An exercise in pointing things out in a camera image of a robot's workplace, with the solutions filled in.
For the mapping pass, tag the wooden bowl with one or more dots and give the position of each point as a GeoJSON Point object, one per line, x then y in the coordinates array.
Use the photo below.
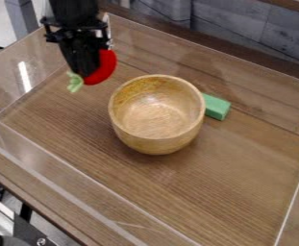
{"type": "Point", "coordinates": [156, 112]}

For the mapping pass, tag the clear acrylic tray enclosure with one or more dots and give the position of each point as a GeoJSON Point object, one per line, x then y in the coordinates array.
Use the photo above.
{"type": "Point", "coordinates": [175, 155]}

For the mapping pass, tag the black clamp base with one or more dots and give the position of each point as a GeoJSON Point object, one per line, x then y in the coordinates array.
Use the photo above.
{"type": "Point", "coordinates": [17, 233]}

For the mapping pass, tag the green sponge block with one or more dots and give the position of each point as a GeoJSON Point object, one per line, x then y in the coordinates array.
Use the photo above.
{"type": "Point", "coordinates": [217, 107]}

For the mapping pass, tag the red plush strawberry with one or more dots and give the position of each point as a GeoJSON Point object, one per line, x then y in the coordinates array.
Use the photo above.
{"type": "Point", "coordinates": [99, 75]}

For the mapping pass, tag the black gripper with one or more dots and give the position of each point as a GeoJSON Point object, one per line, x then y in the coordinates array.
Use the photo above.
{"type": "Point", "coordinates": [99, 31]}

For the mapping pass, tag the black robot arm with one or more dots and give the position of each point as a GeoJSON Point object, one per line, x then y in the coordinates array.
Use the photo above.
{"type": "Point", "coordinates": [74, 13]}

